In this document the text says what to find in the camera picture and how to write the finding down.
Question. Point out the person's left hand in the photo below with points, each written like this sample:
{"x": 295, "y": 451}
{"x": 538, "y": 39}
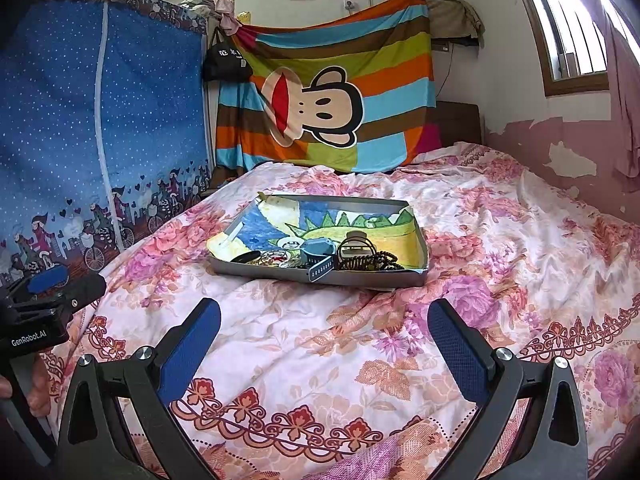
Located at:
{"x": 39, "y": 387}

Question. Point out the striped monkey printed blanket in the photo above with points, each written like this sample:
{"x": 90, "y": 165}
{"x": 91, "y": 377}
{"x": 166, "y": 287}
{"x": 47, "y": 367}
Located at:
{"x": 350, "y": 60}

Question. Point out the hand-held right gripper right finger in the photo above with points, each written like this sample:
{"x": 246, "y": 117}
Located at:
{"x": 457, "y": 355}

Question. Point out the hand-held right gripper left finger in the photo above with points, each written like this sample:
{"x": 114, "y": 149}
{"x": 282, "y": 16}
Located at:
{"x": 192, "y": 350}

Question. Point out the blue dotted fabric wardrobe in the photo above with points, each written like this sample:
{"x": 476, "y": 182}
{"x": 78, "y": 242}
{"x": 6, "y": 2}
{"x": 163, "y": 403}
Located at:
{"x": 100, "y": 110}

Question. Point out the beige hair claw clip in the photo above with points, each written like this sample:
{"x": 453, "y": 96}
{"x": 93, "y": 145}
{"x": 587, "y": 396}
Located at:
{"x": 356, "y": 240}

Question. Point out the black hanging bag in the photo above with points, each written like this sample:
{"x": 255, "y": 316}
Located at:
{"x": 225, "y": 62}

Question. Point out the wooden framed window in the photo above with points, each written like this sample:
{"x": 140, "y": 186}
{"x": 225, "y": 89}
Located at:
{"x": 570, "y": 20}

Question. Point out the light blue smartwatch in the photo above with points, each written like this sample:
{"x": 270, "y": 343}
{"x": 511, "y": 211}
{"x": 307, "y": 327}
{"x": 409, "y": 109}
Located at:
{"x": 315, "y": 250}

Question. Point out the beige hanging cloth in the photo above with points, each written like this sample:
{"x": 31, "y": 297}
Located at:
{"x": 455, "y": 20}

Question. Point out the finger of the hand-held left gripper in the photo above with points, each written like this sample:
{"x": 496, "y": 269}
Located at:
{"x": 82, "y": 290}
{"x": 47, "y": 277}

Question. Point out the grey shallow tray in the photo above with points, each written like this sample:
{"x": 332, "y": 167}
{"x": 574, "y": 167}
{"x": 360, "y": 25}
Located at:
{"x": 370, "y": 278}

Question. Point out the dark brown headboard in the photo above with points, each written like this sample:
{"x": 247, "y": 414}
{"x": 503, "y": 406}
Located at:
{"x": 460, "y": 125}

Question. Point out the pink curtain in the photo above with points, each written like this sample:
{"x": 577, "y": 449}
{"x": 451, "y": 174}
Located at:
{"x": 627, "y": 110}

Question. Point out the pink floral bedsheet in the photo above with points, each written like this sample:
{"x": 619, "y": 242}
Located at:
{"x": 350, "y": 360}

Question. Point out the pink hanging cloth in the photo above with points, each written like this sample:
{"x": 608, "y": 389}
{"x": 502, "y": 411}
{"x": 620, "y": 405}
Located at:
{"x": 227, "y": 12}

